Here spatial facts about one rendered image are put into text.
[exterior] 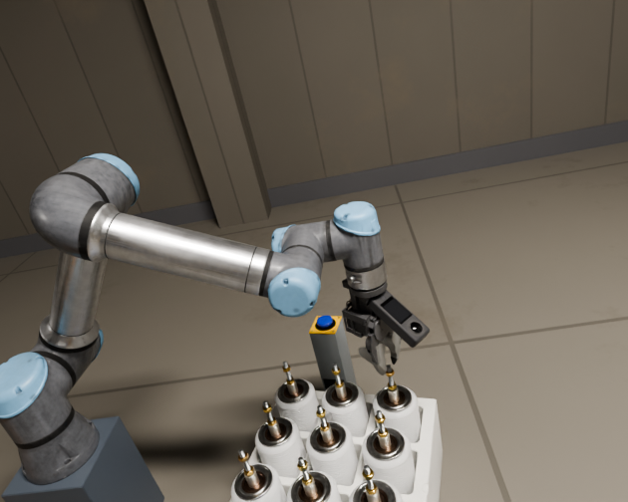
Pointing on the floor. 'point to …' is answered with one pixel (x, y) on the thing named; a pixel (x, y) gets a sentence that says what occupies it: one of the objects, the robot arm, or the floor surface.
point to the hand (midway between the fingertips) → (390, 366)
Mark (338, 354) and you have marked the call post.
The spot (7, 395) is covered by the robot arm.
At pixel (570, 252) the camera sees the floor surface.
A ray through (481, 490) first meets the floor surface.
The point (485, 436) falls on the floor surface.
